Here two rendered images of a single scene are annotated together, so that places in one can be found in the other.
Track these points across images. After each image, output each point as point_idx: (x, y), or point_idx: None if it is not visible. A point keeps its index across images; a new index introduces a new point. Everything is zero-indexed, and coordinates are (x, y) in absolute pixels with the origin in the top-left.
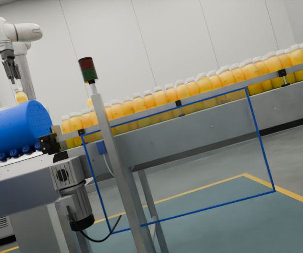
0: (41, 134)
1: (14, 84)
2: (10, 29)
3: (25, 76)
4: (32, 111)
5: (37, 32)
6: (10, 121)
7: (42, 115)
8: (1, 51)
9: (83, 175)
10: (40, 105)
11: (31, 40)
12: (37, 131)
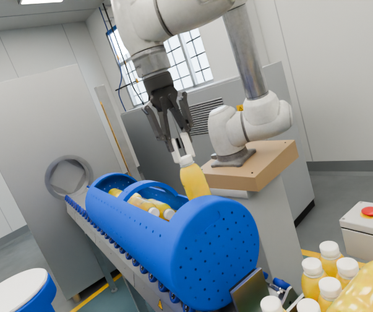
0: (216, 288)
1: (174, 152)
2: (147, 15)
3: (245, 53)
4: (195, 243)
5: (213, 0)
6: (154, 260)
7: (226, 233)
8: (143, 77)
9: None
10: (222, 208)
11: (205, 24)
12: (204, 288)
